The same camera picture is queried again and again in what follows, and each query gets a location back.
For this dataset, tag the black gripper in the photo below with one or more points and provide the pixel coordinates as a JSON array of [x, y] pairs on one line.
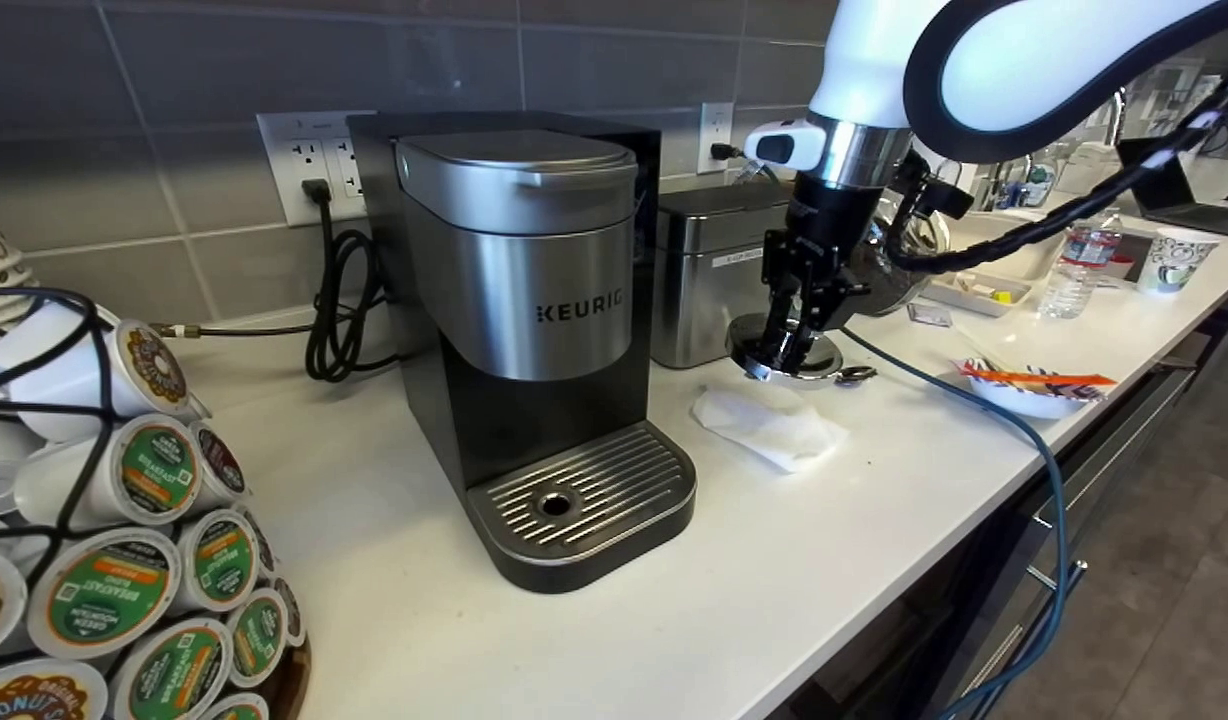
[[820, 269]]

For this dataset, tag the clear plastic water bottle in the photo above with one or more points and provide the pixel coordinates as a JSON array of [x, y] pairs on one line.
[[1102, 250]]

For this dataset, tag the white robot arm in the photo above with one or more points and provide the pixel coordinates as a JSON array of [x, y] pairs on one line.
[[978, 83]]

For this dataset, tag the beige takeout clamshell container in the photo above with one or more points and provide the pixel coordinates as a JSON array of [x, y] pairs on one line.
[[989, 289]]

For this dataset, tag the patterned paper plate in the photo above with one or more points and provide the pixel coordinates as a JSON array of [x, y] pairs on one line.
[[1035, 392]]

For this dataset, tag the orange stir sticks packet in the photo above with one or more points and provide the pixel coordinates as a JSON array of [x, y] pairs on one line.
[[1036, 379]]

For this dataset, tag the black Keurig coffee maker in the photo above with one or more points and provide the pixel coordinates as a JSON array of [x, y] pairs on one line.
[[519, 267]]

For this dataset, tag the patterned paper cup near towel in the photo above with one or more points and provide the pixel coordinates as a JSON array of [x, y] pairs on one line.
[[1168, 267]]

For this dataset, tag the coffee pod carousel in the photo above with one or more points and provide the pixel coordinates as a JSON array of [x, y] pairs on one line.
[[134, 572]]

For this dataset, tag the white wall outlet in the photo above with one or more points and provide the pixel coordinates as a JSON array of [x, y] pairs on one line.
[[315, 146]]

